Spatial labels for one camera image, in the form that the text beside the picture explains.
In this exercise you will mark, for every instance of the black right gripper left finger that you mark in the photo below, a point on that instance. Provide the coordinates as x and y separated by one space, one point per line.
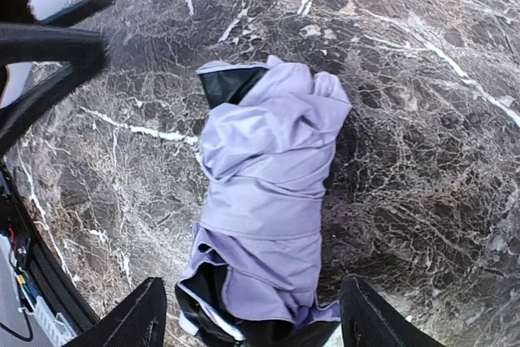
138 320

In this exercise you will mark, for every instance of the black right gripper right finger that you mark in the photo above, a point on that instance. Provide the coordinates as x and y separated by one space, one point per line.
367 319

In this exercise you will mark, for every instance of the lavender folding umbrella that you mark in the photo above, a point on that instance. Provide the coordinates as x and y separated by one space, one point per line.
266 150

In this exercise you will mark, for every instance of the grey slotted cable duct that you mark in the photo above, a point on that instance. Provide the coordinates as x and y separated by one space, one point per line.
55 326

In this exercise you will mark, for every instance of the black front table rail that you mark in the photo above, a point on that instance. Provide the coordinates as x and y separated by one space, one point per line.
37 264

